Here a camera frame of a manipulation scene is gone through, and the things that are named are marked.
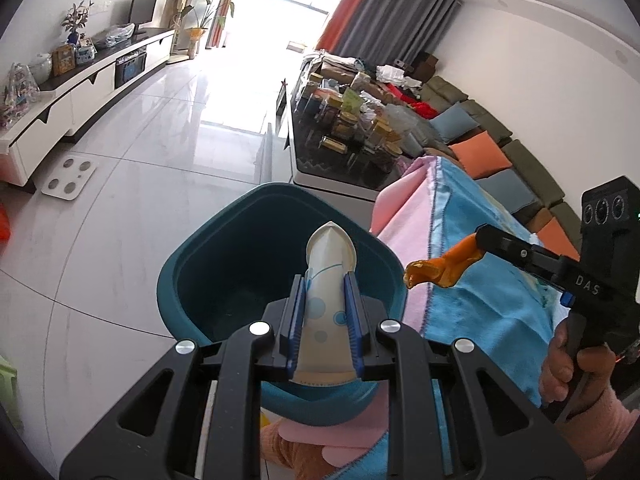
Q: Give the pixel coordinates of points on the black monitor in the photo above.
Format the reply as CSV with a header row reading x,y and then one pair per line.
x,y
144,10

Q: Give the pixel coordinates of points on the flower arrangement in vase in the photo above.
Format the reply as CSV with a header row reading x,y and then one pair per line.
x,y
76,17

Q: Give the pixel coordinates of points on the orange peel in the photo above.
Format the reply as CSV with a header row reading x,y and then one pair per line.
x,y
450,265

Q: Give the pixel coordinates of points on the lidded glass jar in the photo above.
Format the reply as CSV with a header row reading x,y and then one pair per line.
x,y
40,66

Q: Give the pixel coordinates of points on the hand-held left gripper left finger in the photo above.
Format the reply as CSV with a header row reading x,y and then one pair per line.
x,y
298,310

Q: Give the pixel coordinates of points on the large orange cushion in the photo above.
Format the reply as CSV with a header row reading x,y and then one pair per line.
x,y
480,155

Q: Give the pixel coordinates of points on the narrow orange curtain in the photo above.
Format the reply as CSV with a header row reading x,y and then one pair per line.
x,y
220,25

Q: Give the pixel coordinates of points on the pile of clothes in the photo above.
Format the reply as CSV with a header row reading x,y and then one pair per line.
x,y
395,76

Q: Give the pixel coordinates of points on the wide orange curtain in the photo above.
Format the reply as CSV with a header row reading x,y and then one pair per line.
x,y
345,10

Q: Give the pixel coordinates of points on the group of glass jars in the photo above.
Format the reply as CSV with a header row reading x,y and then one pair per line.
x,y
350,120

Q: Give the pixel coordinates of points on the white bathroom scale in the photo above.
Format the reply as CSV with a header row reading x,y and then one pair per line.
x,y
70,177

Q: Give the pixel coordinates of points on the clear plastic bag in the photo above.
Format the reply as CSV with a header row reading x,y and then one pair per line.
x,y
114,36

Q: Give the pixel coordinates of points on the grey-blue cushion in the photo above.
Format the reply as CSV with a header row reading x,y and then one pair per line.
x,y
510,190

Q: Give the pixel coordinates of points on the picture frame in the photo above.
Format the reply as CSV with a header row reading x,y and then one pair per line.
x,y
63,58

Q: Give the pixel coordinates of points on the blue printed blanket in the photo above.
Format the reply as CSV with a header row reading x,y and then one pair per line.
x,y
480,300

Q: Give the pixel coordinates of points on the brown cardboard boxes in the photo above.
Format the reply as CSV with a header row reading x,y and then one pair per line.
x,y
426,65

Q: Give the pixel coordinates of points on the grey curtain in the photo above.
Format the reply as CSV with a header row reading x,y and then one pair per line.
x,y
395,20

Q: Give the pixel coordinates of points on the pink towel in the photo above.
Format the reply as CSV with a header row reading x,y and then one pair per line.
x,y
400,220

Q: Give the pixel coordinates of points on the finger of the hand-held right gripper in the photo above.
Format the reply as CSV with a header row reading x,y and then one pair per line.
x,y
505,247

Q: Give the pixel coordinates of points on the orange plastic bag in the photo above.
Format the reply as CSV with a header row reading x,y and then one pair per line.
x,y
4,225

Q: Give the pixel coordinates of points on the potted green plant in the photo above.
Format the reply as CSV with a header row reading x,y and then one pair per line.
x,y
194,42

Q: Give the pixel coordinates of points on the light blue cushion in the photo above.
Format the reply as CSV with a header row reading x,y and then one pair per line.
x,y
452,120

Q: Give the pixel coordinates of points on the blue and white ceramic pot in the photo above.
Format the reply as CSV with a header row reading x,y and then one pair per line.
x,y
85,53

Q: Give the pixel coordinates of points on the plastic bag of toys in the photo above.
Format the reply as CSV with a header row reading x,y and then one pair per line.
x,y
17,92

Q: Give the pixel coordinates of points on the white TV cabinet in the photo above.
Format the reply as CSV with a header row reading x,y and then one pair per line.
x,y
90,85

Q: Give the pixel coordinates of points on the black glass coffee table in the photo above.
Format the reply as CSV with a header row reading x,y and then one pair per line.
x,y
325,170

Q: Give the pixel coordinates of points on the teal plastic bin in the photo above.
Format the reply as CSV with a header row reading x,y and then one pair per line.
x,y
210,270

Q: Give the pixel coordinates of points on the green plastic stool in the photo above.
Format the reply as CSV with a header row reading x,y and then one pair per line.
x,y
9,390

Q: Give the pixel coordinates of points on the person's right hand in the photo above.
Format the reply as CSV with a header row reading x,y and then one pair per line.
x,y
557,370

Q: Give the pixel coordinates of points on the olive green sofa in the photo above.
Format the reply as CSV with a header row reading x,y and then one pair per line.
x,y
540,170

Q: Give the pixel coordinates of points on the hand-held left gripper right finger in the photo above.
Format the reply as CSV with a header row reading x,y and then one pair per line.
x,y
352,320

